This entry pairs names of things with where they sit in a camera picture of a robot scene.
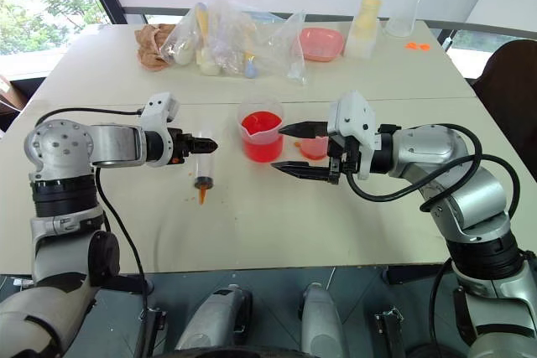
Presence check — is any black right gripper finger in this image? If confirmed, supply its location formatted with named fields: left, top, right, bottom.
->
left=269, top=160, right=340, bottom=186
left=278, top=120, right=330, bottom=140

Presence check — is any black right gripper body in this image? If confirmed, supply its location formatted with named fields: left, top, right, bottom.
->
left=325, top=132, right=362, bottom=185

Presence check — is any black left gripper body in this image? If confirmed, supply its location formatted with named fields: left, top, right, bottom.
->
left=165, top=127, right=196, bottom=166

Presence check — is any clear syringe with orange tip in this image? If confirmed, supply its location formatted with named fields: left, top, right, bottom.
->
left=191, top=122, right=217, bottom=206

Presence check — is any small clear cup red liquid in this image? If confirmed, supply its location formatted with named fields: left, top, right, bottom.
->
left=298, top=135, right=331, bottom=163

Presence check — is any measuring cup with red liquid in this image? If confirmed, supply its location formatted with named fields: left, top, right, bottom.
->
left=236, top=96, right=287, bottom=164

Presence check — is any small clear plastic bag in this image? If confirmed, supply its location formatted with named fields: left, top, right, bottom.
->
left=268, top=9, right=310, bottom=87

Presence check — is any pink plastic bowl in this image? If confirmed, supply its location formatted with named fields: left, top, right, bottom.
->
left=298, top=27, right=347, bottom=64

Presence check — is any brown cloth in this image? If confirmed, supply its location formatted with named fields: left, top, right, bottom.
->
left=133, top=23, right=178, bottom=73

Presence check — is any large clear plastic bag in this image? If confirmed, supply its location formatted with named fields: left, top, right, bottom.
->
left=158, top=0, right=270, bottom=80

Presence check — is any empty clear beaker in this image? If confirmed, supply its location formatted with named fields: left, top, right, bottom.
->
left=383, top=0, right=425, bottom=39

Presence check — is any silver rounded robot leg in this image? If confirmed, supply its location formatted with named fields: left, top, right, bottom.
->
left=172, top=283, right=253, bottom=354
left=298, top=282, right=350, bottom=358

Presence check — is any dark brown chair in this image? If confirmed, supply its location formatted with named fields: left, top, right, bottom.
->
left=470, top=39, right=537, bottom=135

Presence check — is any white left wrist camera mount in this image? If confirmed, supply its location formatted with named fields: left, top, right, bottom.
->
left=138, top=91, right=182, bottom=135

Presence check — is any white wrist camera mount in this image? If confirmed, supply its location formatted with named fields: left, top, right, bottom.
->
left=138, top=91, right=182, bottom=135
left=326, top=90, right=381, bottom=179

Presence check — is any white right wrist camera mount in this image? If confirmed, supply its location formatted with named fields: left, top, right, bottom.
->
left=326, top=90, right=381, bottom=179

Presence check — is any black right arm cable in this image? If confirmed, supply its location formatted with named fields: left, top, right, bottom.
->
left=344, top=122, right=524, bottom=250

